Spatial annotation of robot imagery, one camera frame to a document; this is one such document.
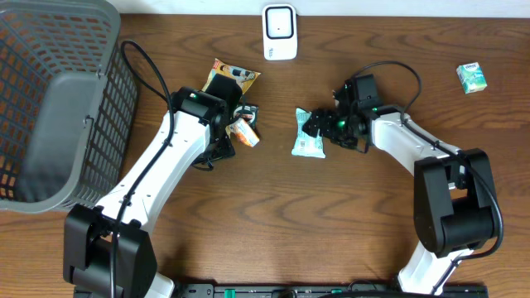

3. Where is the orange tissue pack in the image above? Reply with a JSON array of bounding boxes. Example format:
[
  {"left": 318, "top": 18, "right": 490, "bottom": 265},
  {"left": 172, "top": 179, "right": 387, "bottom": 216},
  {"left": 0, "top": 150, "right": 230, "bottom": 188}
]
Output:
[{"left": 229, "top": 118, "right": 260, "bottom": 147}]

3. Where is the dark green round-logo box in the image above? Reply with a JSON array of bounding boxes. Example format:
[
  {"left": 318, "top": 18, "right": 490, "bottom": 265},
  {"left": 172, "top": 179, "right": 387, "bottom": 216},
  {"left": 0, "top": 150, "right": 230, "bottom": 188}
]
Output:
[{"left": 233, "top": 104, "right": 259, "bottom": 128}]

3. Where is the teal snack wrapper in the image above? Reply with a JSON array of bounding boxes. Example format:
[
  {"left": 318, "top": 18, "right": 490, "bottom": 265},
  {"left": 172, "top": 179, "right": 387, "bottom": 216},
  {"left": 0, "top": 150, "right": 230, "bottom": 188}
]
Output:
[{"left": 291, "top": 108, "right": 325, "bottom": 159}]

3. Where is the yellow wet wipes pack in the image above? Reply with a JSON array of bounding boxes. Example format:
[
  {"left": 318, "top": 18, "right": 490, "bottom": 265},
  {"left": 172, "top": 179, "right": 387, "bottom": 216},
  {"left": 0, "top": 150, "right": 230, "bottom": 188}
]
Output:
[{"left": 202, "top": 58, "right": 261, "bottom": 124}]

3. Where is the small teal tissue pack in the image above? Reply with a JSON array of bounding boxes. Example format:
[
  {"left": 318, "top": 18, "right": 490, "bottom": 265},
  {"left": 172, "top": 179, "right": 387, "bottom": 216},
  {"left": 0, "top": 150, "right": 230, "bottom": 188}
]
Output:
[{"left": 456, "top": 62, "right": 488, "bottom": 94}]

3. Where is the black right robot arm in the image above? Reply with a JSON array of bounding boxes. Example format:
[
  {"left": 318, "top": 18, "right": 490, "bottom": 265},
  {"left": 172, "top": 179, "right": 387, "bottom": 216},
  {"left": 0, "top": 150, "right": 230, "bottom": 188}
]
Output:
[{"left": 302, "top": 89, "right": 504, "bottom": 296}]

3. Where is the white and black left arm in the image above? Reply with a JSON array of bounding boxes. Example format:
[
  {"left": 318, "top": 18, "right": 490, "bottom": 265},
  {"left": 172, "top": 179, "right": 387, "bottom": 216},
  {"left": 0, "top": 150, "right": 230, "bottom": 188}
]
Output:
[{"left": 63, "top": 87, "right": 242, "bottom": 297}]

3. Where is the white barcode scanner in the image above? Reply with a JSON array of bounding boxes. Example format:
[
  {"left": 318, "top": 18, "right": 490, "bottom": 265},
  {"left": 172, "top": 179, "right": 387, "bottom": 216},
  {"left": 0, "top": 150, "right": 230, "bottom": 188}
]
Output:
[{"left": 262, "top": 3, "right": 298, "bottom": 60}]

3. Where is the dark grey plastic basket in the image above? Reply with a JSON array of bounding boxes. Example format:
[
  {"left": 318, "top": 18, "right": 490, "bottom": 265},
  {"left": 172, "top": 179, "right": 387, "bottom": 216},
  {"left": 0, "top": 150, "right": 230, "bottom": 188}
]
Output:
[{"left": 1, "top": 0, "right": 138, "bottom": 214}]

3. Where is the black right camera cable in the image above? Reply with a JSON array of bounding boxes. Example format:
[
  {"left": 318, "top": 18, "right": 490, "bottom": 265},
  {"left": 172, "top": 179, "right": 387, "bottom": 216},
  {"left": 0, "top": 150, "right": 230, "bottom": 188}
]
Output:
[{"left": 349, "top": 60, "right": 505, "bottom": 296}]

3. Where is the black camera cable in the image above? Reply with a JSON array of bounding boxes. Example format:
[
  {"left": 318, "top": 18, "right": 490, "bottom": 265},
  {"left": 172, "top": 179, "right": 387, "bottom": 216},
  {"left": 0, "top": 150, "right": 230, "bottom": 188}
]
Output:
[
  {"left": 108, "top": 39, "right": 176, "bottom": 298},
  {"left": 349, "top": 60, "right": 505, "bottom": 296}
]

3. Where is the black left camera cable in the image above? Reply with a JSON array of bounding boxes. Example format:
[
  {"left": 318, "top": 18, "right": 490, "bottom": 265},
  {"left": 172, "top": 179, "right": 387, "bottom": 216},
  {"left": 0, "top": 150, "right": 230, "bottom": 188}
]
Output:
[{"left": 108, "top": 39, "right": 176, "bottom": 298}]

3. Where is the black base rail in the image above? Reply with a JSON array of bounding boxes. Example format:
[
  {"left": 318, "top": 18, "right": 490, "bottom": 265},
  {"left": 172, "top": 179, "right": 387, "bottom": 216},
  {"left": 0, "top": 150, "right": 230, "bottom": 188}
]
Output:
[{"left": 173, "top": 282, "right": 489, "bottom": 298}]

